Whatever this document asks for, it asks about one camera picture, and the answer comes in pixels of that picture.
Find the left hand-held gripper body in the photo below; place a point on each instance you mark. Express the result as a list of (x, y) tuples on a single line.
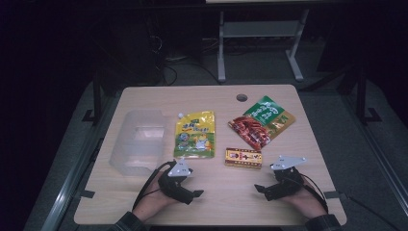
[(174, 186)]

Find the grey table edge bracket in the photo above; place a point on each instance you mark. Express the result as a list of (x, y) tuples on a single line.
[(335, 194), (87, 194)]

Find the person's right hand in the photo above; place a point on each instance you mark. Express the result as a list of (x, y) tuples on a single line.
[(303, 200)]

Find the green red snack packet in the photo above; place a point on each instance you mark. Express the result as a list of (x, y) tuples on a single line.
[(261, 123)]

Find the person's left hand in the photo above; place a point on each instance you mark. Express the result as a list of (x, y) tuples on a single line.
[(150, 200)]

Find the clear plastic container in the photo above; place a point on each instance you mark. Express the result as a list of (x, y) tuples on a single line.
[(141, 141)]

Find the yellow spouted pouch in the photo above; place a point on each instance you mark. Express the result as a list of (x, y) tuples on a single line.
[(194, 134)]

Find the small gold red box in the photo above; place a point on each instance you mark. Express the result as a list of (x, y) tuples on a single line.
[(243, 158)]

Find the black metal stand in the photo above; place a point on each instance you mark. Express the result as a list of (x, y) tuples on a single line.
[(362, 96), (96, 96)]

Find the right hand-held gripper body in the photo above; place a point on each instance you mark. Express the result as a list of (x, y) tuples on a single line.
[(287, 181)]

